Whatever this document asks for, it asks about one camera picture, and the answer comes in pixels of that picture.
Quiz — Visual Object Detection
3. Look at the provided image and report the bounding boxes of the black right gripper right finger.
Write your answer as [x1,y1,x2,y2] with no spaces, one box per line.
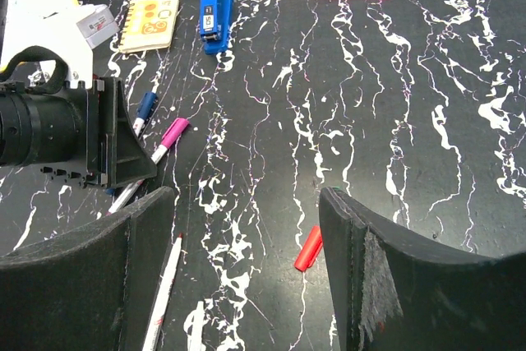
[319,187,525,350]

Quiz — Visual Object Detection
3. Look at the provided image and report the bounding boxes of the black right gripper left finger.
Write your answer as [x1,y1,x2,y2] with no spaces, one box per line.
[1,187,174,350]

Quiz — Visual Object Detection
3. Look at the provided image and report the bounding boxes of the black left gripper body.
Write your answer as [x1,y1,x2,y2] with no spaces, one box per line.
[1,46,157,187]

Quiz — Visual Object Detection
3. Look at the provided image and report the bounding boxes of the white pen with blue tip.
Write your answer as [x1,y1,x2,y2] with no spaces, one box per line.
[104,91,157,190]

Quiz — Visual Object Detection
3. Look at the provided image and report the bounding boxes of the white pen with red tip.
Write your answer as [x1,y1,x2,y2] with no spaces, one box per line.
[141,233,183,351]

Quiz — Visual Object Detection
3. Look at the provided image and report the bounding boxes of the red pen cap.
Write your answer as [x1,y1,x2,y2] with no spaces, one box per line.
[294,225,323,272]

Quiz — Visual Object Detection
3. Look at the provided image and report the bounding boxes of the white pen with purple tip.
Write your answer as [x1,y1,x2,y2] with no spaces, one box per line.
[107,118,189,215]

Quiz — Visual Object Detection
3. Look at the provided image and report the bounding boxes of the white pen with green tip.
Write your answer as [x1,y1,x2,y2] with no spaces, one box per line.
[187,301,205,351]

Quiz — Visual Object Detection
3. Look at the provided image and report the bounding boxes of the small orange notebook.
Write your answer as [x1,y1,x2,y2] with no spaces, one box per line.
[118,0,179,53]

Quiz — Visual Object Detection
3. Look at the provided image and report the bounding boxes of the blue stapler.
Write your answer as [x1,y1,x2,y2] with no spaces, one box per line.
[199,0,233,55]

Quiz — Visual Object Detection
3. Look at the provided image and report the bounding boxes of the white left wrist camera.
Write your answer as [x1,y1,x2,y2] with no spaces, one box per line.
[1,0,119,93]

